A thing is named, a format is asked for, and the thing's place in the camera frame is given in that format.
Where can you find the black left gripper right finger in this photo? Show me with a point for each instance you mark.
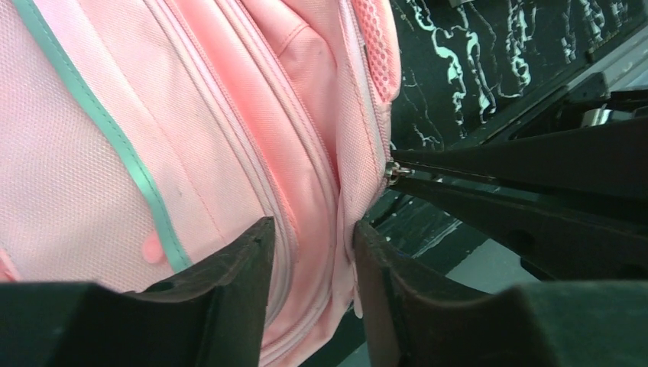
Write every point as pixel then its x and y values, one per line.
pixel 415 316

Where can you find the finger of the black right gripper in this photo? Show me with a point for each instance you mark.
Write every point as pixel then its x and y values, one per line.
pixel 606 159
pixel 565 237

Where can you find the pink student backpack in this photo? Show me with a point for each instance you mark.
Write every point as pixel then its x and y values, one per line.
pixel 140 137

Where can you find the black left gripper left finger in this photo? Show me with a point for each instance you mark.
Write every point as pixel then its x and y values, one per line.
pixel 211 314

